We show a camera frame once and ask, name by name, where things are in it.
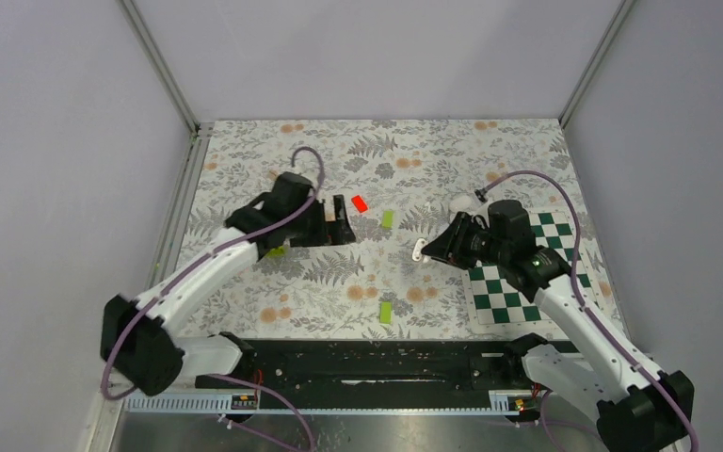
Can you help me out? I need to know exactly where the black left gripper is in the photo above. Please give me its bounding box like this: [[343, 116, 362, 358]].
[[286, 194, 354, 247]]

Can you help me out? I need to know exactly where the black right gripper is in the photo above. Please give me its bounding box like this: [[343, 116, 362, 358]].
[[420, 211, 509, 270]]

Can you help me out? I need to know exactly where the white oval earbud charging case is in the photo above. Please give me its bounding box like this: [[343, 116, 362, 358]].
[[448, 195, 474, 214]]

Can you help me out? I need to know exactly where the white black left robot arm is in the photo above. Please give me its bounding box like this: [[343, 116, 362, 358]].
[[100, 172, 356, 396]]

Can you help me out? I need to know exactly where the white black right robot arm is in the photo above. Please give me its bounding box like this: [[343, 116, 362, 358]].
[[421, 201, 694, 451]]

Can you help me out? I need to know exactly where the red toy brick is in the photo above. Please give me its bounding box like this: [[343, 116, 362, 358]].
[[351, 195, 369, 213]]

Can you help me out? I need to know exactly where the green toy brick upper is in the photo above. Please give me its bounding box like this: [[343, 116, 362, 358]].
[[380, 210, 394, 230]]

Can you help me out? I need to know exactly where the green toy brick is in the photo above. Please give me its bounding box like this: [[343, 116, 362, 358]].
[[380, 210, 394, 230], [378, 301, 393, 325]]

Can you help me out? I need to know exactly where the green white checkerboard mat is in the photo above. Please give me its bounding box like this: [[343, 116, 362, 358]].
[[462, 209, 574, 341]]

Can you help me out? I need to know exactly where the floral patterned table mat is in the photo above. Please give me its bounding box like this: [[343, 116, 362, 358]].
[[179, 119, 622, 339]]

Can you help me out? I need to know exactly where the green toy brick lower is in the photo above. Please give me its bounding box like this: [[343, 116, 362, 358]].
[[378, 301, 393, 325]]

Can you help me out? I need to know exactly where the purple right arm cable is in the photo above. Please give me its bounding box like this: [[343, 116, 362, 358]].
[[476, 169, 702, 452]]

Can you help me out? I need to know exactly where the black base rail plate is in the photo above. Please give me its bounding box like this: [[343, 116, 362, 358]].
[[232, 333, 547, 411]]

